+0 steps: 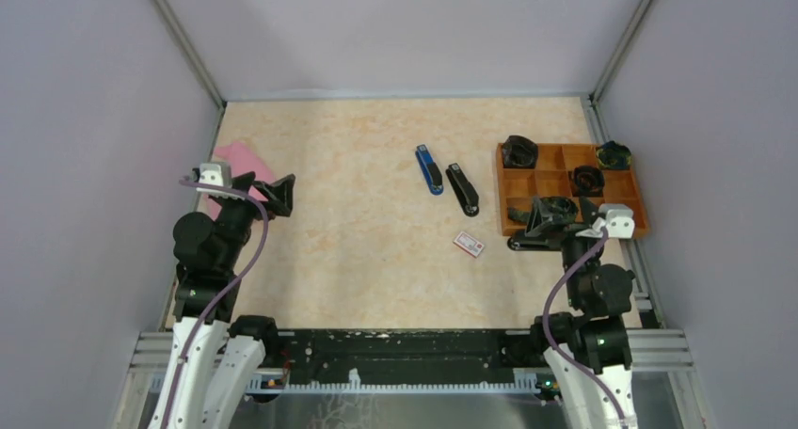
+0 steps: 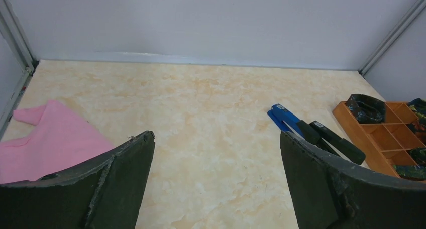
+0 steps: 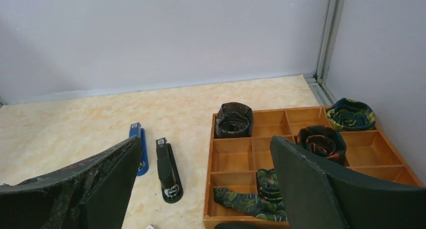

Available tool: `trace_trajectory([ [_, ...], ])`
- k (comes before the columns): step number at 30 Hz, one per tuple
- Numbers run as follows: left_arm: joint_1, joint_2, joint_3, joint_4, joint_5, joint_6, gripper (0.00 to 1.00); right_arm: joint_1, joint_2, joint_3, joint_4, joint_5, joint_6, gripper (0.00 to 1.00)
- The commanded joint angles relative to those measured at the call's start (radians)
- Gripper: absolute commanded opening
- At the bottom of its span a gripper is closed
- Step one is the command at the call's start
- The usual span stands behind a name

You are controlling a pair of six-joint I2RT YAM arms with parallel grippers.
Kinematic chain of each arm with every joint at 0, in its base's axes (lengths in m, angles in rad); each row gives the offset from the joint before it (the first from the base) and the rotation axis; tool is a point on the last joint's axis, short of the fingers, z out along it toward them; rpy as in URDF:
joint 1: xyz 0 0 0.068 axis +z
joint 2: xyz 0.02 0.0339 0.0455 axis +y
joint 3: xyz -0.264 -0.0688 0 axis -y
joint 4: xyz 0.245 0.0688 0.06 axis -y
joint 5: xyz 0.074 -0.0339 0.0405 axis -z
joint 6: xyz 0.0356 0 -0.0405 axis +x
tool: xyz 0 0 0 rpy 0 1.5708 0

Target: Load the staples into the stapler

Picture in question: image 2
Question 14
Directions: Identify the dark rolled fabric top-right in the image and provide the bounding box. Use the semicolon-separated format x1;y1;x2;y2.
407;98;426;119

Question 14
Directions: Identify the dark rolled fabric top-left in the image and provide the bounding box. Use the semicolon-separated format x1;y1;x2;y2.
345;94;386;124

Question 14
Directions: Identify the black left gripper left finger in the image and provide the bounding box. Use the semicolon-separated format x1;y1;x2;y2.
1;131;155;228

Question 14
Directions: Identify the orange wooden compartment tray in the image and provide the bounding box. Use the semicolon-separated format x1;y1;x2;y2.
333;101;425;178

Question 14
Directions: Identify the black stapler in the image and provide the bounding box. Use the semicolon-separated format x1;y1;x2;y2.
309;121;366;165

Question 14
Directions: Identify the dark rolled fabric centre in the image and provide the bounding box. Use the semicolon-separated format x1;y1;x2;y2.
407;118;425;144

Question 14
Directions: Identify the pink cloth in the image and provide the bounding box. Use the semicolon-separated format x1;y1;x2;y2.
1;100;114;184

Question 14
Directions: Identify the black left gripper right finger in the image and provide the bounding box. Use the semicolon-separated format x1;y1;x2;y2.
280;132;425;228

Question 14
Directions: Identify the blue stapler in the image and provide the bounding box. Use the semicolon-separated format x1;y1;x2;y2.
267;104;321;145

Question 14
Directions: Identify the dark rolled fabric lower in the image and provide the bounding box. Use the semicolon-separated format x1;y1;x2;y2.
393;147;425;181

